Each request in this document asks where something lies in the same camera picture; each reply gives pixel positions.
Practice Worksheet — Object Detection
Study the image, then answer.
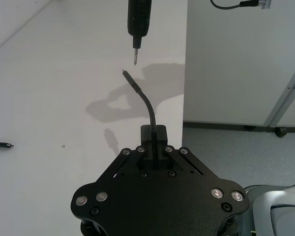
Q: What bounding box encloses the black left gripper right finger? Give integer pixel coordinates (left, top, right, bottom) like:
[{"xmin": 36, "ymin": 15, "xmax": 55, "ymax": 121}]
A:
[{"xmin": 153, "ymin": 124, "xmax": 213, "ymax": 179}]

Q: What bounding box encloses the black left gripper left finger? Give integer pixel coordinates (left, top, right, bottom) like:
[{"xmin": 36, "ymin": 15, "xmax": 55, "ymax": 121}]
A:
[{"xmin": 95, "ymin": 124, "xmax": 154, "ymax": 183}]

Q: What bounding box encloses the black cable with slim plug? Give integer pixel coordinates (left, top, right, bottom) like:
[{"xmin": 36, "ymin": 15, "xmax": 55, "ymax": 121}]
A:
[{"xmin": 121, "ymin": 69, "xmax": 158, "ymax": 170}]

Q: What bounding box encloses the white partition panel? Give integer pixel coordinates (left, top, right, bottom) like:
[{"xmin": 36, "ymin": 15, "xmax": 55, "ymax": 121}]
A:
[{"xmin": 182, "ymin": 0, "xmax": 295, "ymax": 134}]

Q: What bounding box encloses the black caster wheel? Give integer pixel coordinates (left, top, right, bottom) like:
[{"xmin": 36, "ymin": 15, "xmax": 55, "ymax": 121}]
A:
[{"xmin": 274, "ymin": 127, "xmax": 289, "ymax": 139}]

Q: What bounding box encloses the black tool with metal tip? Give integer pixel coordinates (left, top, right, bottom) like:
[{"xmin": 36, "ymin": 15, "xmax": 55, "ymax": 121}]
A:
[{"xmin": 126, "ymin": 0, "xmax": 154, "ymax": 66}]

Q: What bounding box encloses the grey metal frame post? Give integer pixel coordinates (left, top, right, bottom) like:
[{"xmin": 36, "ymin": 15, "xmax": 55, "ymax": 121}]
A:
[{"xmin": 264, "ymin": 63, "xmax": 295, "ymax": 128}]

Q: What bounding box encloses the thin dark cable silver plug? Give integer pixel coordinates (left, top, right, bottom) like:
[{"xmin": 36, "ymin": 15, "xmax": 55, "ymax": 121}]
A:
[{"xmin": 209, "ymin": 0, "xmax": 272, "ymax": 11}]

